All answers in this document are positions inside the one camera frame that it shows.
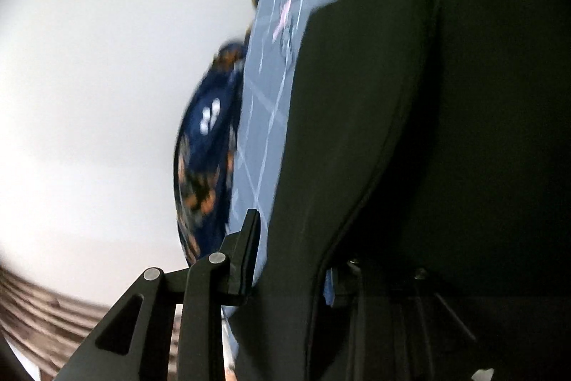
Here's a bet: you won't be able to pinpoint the navy floral blanket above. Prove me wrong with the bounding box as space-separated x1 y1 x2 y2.
173 0 264 266

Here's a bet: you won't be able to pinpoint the blue checked bedsheet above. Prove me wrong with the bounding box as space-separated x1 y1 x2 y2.
219 0 527 381

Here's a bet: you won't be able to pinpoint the brown wooden headboard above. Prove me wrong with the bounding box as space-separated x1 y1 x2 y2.
0 262 182 381

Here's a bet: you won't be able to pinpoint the black pants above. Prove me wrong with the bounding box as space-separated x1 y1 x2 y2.
231 0 570 380

